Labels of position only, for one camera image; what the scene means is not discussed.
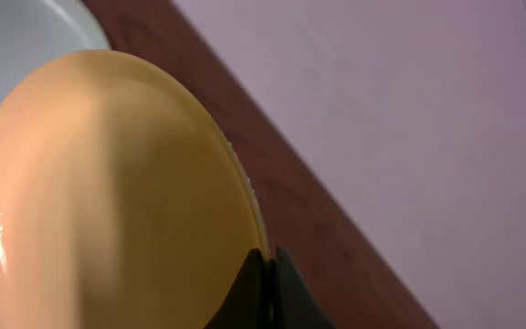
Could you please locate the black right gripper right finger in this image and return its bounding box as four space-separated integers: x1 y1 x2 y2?
272 248 336 329

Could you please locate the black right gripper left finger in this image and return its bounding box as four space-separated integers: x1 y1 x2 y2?
205 249 270 329

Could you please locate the yellow plate with stain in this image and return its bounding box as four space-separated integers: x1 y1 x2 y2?
0 50 268 328

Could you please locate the mint plate with red stain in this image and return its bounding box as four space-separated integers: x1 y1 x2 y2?
0 0 110 104

